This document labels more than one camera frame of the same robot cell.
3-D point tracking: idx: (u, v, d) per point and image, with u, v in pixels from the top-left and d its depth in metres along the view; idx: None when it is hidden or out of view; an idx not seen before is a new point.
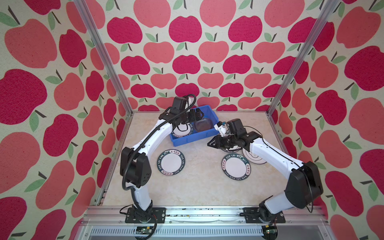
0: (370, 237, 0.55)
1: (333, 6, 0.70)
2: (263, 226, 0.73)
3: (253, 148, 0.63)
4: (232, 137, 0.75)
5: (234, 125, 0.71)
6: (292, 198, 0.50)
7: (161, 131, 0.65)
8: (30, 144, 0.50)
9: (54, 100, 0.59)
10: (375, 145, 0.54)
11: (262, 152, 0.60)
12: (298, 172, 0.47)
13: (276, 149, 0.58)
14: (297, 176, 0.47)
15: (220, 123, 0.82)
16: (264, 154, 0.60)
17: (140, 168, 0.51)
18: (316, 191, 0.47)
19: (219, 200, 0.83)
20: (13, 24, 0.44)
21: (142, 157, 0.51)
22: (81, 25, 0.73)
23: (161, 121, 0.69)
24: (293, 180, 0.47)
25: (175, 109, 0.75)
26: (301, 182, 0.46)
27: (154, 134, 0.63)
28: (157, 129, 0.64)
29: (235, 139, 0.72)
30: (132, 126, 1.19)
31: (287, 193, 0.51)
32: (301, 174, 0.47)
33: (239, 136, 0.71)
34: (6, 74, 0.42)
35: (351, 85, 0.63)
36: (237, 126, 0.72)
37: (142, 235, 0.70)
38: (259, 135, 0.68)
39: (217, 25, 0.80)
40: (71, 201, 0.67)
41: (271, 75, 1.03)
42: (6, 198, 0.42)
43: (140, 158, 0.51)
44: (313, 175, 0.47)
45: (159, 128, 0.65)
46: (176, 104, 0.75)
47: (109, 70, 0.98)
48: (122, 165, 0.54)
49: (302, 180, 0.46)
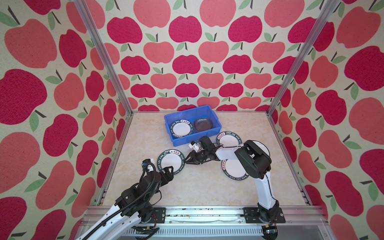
0: (370, 237, 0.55)
1: (333, 6, 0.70)
2: (263, 226, 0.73)
3: (218, 154, 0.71)
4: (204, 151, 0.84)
5: (204, 142, 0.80)
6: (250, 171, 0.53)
7: (106, 227, 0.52)
8: (30, 144, 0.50)
9: (54, 100, 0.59)
10: (375, 145, 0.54)
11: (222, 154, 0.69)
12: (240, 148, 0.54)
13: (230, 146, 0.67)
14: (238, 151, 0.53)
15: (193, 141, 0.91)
16: (224, 154, 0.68)
17: None
18: (262, 161, 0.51)
19: (219, 200, 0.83)
20: (13, 24, 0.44)
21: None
22: (81, 25, 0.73)
23: (114, 208, 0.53)
24: (238, 155, 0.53)
25: (141, 185, 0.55)
26: (243, 154, 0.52)
27: (99, 229, 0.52)
28: (103, 225, 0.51)
29: (207, 153, 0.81)
30: (132, 126, 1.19)
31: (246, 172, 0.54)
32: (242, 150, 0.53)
33: (209, 151, 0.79)
34: (6, 74, 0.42)
35: (351, 85, 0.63)
36: (207, 143, 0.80)
37: (142, 235, 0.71)
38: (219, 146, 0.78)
39: (217, 25, 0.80)
40: (71, 201, 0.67)
41: (271, 75, 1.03)
42: (6, 198, 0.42)
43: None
44: (252, 146, 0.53)
45: (105, 223, 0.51)
46: (143, 182, 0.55)
47: (109, 70, 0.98)
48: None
49: (243, 152, 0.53)
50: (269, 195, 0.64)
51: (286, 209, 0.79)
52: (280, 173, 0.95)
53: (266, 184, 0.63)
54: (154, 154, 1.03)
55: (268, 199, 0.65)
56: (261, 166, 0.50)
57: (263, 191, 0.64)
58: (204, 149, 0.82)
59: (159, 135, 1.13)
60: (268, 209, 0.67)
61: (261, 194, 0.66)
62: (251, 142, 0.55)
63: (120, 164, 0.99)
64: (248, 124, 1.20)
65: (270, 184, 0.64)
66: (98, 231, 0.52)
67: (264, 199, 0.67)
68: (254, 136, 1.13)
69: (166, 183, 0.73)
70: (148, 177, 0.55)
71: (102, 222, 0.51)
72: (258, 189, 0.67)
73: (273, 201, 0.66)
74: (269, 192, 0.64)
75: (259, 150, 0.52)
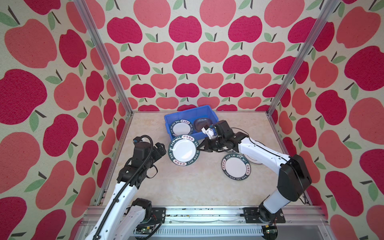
0: (370, 237, 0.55)
1: (333, 6, 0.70)
2: (263, 226, 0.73)
3: (242, 148, 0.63)
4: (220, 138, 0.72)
5: (220, 128, 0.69)
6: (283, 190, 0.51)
7: (121, 202, 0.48)
8: (30, 144, 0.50)
9: (54, 100, 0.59)
10: (375, 145, 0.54)
11: (250, 151, 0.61)
12: (287, 166, 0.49)
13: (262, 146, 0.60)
14: (286, 170, 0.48)
15: (207, 125, 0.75)
16: (251, 152, 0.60)
17: None
18: (305, 182, 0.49)
19: (220, 200, 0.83)
20: (13, 24, 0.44)
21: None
22: (80, 25, 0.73)
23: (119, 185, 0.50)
24: (282, 174, 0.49)
25: (135, 159, 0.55)
26: (290, 175, 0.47)
27: (113, 210, 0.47)
28: (116, 202, 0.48)
29: (223, 140, 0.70)
30: (132, 126, 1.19)
31: (279, 189, 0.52)
32: (289, 169, 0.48)
33: (226, 138, 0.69)
34: (6, 73, 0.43)
35: (351, 85, 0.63)
36: (224, 128, 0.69)
37: (142, 235, 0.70)
38: (246, 134, 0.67)
39: (217, 25, 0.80)
40: (71, 201, 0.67)
41: (271, 75, 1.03)
42: (6, 198, 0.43)
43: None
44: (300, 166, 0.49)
45: (119, 198, 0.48)
46: (135, 153, 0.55)
47: (109, 70, 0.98)
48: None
49: (291, 172, 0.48)
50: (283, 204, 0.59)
51: (286, 209, 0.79)
52: None
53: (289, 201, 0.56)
54: None
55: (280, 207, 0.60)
56: (301, 189, 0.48)
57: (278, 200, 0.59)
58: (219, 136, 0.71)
59: (159, 135, 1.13)
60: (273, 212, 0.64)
61: (274, 200, 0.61)
62: (299, 158, 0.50)
63: (120, 164, 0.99)
64: (248, 124, 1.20)
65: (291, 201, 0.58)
66: (112, 213, 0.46)
67: (275, 205, 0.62)
68: (254, 136, 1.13)
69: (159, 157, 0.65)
70: (141, 145, 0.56)
71: (114, 199, 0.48)
72: (273, 196, 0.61)
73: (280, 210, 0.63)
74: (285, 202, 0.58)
75: (306, 172, 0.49)
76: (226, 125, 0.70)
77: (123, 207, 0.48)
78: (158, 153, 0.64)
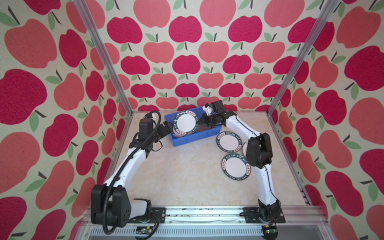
0: (370, 237, 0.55)
1: (333, 6, 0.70)
2: (263, 226, 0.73)
3: (227, 122, 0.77)
4: (214, 116, 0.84)
5: (215, 105, 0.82)
6: (249, 158, 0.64)
7: (134, 159, 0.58)
8: (30, 144, 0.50)
9: (54, 100, 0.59)
10: (375, 145, 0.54)
11: (233, 126, 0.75)
12: (254, 138, 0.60)
13: (244, 123, 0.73)
14: (252, 141, 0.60)
15: (207, 104, 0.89)
16: (234, 127, 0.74)
17: (119, 205, 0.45)
18: (267, 154, 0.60)
19: (219, 200, 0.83)
20: (13, 24, 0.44)
21: (119, 190, 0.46)
22: (80, 25, 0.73)
23: (131, 149, 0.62)
24: (250, 144, 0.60)
25: (141, 133, 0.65)
26: (255, 145, 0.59)
27: (128, 164, 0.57)
28: (131, 158, 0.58)
29: (216, 116, 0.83)
30: (132, 126, 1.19)
31: (247, 156, 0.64)
32: (256, 140, 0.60)
33: (219, 114, 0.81)
34: (6, 74, 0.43)
35: (351, 85, 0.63)
36: (219, 106, 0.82)
37: (142, 235, 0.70)
38: (235, 113, 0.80)
39: (217, 25, 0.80)
40: (71, 201, 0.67)
41: (271, 75, 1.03)
42: (6, 198, 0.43)
43: (117, 192, 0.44)
44: (266, 142, 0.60)
45: (133, 156, 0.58)
46: (141, 128, 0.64)
47: (109, 70, 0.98)
48: (92, 208, 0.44)
49: (257, 144, 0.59)
50: (268, 190, 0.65)
51: (286, 208, 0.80)
52: (280, 173, 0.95)
53: (265, 177, 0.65)
54: (154, 154, 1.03)
55: (267, 195, 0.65)
56: (263, 158, 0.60)
57: (262, 185, 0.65)
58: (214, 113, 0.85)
59: None
60: (266, 205, 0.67)
61: (260, 188, 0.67)
62: (266, 135, 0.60)
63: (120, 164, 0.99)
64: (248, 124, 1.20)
65: (269, 178, 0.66)
66: (127, 166, 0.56)
67: (263, 195, 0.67)
68: None
69: (164, 135, 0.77)
70: (146, 120, 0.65)
71: (129, 156, 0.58)
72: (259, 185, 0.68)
73: (275, 198, 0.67)
74: (268, 187, 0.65)
75: (269, 145, 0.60)
76: (222, 104, 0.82)
77: (135, 165, 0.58)
78: (164, 130, 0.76)
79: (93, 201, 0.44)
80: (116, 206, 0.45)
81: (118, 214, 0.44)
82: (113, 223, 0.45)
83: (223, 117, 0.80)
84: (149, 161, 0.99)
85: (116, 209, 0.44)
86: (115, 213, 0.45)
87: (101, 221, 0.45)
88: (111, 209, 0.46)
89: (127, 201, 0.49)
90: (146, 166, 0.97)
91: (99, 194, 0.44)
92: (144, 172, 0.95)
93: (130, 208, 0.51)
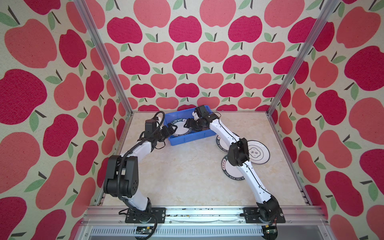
0: (370, 237, 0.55)
1: (333, 6, 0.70)
2: (263, 226, 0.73)
3: (212, 126, 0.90)
4: (200, 120, 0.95)
5: (200, 110, 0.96)
6: (229, 159, 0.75)
7: (143, 146, 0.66)
8: (30, 144, 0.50)
9: (54, 100, 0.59)
10: (375, 145, 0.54)
11: (216, 129, 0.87)
12: (234, 144, 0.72)
13: (225, 127, 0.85)
14: (232, 146, 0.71)
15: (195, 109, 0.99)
16: (217, 130, 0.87)
17: (130, 172, 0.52)
18: (243, 155, 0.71)
19: (219, 200, 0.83)
20: (13, 24, 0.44)
21: (132, 158, 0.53)
22: (80, 26, 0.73)
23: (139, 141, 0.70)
24: (230, 148, 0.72)
25: (147, 130, 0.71)
26: (234, 149, 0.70)
27: (137, 147, 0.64)
28: (140, 145, 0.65)
29: (200, 120, 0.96)
30: (132, 126, 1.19)
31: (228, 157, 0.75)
32: (234, 146, 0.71)
33: (202, 117, 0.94)
34: (6, 73, 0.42)
35: (351, 85, 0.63)
36: (202, 111, 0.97)
37: (142, 235, 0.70)
38: (218, 117, 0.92)
39: (217, 25, 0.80)
40: (71, 201, 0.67)
41: (270, 75, 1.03)
42: (6, 198, 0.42)
43: (130, 160, 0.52)
44: (244, 145, 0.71)
45: (142, 143, 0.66)
46: (146, 126, 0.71)
47: (109, 70, 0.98)
48: (107, 174, 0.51)
49: (236, 148, 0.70)
50: (257, 185, 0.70)
51: (286, 209, 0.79)
52: (280, 173, 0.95)
53: (249, 173, 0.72)
54: (154, 154, 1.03)
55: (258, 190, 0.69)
56: (240, 158, 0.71)
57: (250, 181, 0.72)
58: (199, 118, 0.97)
59: None
60: (263, 203, 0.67)
61: (250, 187, 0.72)
62: (244, 140, 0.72)
63: None
64: (248, 124, 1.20)
65: (253, 173, 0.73)
66: (136, 148, 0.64)
67: (256, 193, 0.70)
68: (254, 136, 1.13)
69: (168, 135, 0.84)
70: (151, 121, 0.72)
71: (139, 143, 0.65)
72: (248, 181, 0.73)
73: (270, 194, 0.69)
74: (256, 182, 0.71)
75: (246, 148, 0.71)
76: (205, 108, 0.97)
77: (143, 151, 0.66)
78: (168, 131, 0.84)
79: (109, 167, 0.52)
80: (127, 174, 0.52)
81: (129, 180, 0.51)
82: (124, 191, 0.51)
83: (207, 119, 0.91)
84: (149, 161, 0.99)
85: (128, 176, 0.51)
86: (126, 180, 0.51)
87: (112, 188, 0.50)
88: (122, 178, 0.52)
89: (136, 174, 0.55)
90: (147, 166, 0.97)
91: (115, 162, 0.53)
92: (144, 172, 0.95)
93: (138, 183, 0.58)
